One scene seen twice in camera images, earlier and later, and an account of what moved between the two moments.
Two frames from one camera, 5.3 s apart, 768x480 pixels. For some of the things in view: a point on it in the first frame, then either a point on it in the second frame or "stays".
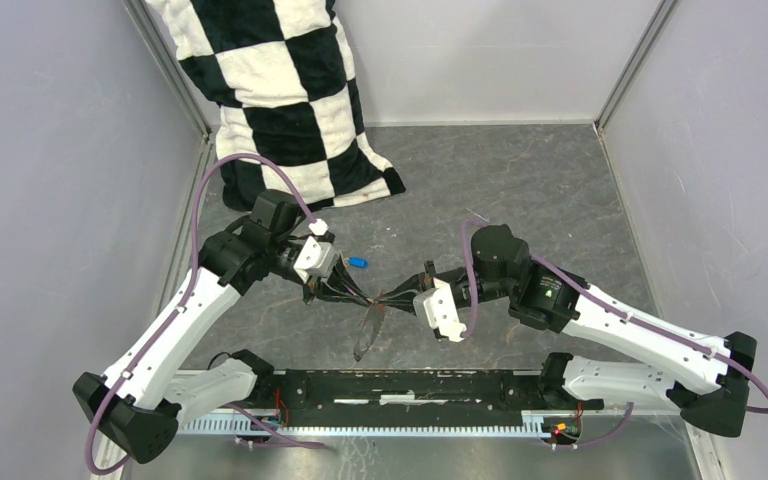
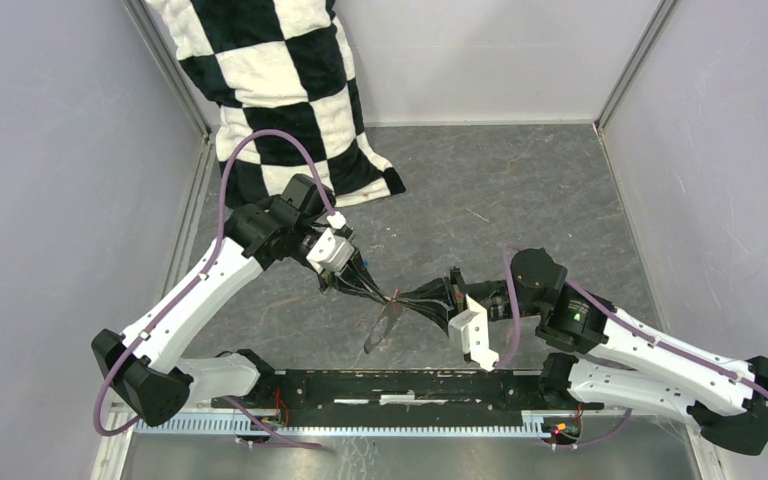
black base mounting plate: (404, 393) stays
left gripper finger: (345, 298) → (354, 291)
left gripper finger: (345, 277) → (370, 281)
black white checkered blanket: (279, 74) stays
